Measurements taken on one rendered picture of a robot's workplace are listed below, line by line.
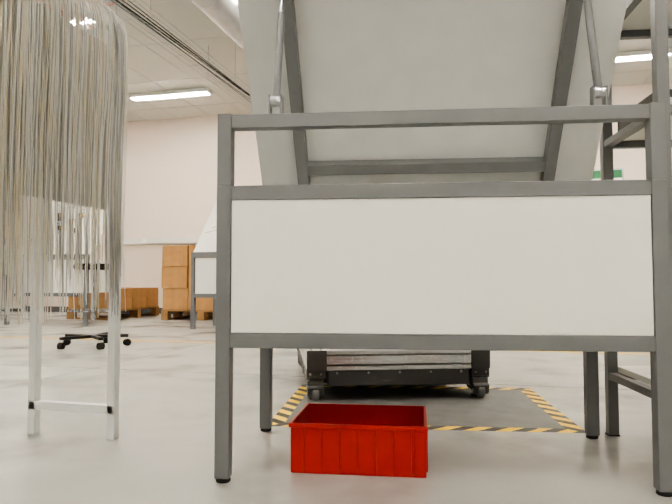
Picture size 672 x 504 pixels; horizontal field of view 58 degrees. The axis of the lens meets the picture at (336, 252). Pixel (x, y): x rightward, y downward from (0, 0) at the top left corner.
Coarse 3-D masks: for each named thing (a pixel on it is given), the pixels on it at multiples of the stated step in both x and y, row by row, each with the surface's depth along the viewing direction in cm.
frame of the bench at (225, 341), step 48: (240, 192) 166; (288, 192) 164; (336, 192) 163; (384, 192) 162; (432, 192) 161; (480, 192) 160; (528, 192) 159; (576, 192) 158; (624, 192) 156; (240, 336) 164; (288, 336) 163; (336, 336) 161; (384, 336) 160; (432, 336) 159; (480, 336) 158; (528, 336) 157; (576, 336) 156; (624, 336) 155
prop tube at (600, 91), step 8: (584, 0) 169; (584, 8) 168; (592, 8) 168; (592, 16) 166; (592, 24) 166; (592, 32) 165; (592, 40) 164; (592, 48) 163; (592, 56) 163; (592, 64) 162; (592, 72) 162; (600, 72) 161; (600, 80) 160; (600, 88) 159; (600, 96) 159
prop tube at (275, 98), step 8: (280, 16) 175; (280, 24) 175; (280, 32) 174; (280, 40) 173; (280, 48) 172; (280, 56) 172; (280, 64) 171; (280, 72) 170; (280, 80) 169; (280, 88) 169; (272, 96) 167; (272, 104) 167
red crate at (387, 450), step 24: (312, 408) 199; (336, 408) 198; (360, 408) 197; (384, 408) 196; (408, 408) 195; (312, 432) 171; (336, 432) 170; (360, 432) 170; (384, 432) 169; (408, 432) 168; (312, 456) 171; (336, 456) 170; (360, 456) 169; (384, 456) 168; (408, 456) 168
